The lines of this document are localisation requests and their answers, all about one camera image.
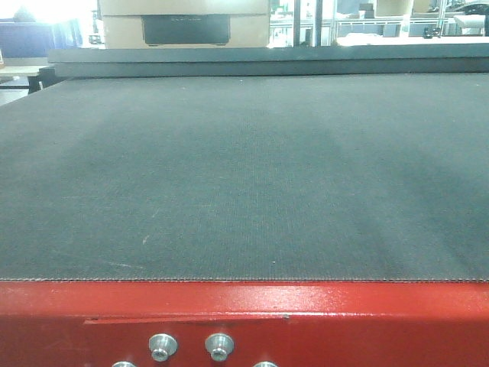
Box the silver bolt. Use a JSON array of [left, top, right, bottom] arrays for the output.
[[148, 333, 178, 362], [253, 361, 278, 367], [205, 333, 235, 362], [112, 361, 137, 367]]

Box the silver bolt lower right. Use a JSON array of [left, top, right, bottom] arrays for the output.
[[253, 361, 278, 367]]

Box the dark conveyor belt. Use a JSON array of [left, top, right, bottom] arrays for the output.
[[1, 73, 488, 281]]

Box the silver bolt lower left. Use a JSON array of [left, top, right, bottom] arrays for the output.
[[112, 361, 137, 367]]

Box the red conveyor frame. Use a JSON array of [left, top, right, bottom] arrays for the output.
[[1, 281, 488, 366]]

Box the beige machine with black panel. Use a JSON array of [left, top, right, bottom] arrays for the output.
[[98, 0, 270, 49]]

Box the grey conveyor end plate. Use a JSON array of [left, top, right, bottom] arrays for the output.
[[48, 44, 488, 78]]

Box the blue partition screen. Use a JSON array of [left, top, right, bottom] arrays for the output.
[[1, 19, 83, 58]]

